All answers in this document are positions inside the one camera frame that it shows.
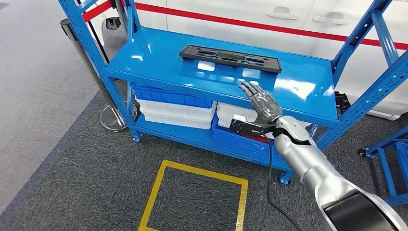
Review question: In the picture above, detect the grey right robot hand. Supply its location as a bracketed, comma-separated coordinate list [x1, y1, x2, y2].
[237, 81, 283, 125]

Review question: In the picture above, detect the long black plastic part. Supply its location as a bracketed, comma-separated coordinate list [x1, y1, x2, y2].
[179, 45, 283, 74]

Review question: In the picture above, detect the black object behind shelf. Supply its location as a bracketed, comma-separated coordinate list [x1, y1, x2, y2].
[334, 91, 351, 116]

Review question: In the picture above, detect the blue metal shelf rack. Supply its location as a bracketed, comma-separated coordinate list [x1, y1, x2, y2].
[58, 0, 408, 185]

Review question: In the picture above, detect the white plastic bin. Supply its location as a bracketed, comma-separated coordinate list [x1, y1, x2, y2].
[140, 111, 214, 130]
[136, 99, 217, 121]
[217, 102, 259, 129]

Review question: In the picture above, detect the red item in bin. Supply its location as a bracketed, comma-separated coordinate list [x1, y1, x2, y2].
[239, 133, 269, 143]

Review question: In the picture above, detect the blue plastic bin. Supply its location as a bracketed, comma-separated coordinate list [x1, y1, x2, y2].
[212, 115, 288, 162]
[132, 85, 213, 109]

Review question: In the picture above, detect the red barrier belt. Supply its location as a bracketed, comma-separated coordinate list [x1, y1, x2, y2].
[82, 0, 408, 51]

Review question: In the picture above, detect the white car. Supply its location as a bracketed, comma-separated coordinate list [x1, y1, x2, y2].
[76, 0, 408, 121]

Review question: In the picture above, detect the small blue metal rack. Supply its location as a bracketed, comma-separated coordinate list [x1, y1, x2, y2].
[357, 126, 408, 206]

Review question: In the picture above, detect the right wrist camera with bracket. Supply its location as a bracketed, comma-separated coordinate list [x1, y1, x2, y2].
[229, 114, 278, 139]

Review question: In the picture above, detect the black cable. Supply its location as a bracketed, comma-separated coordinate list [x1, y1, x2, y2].
[261, 130, 304, 231]

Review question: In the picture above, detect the chrome stanchion post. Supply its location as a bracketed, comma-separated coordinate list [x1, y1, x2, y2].
[60, 18, 138, 133]

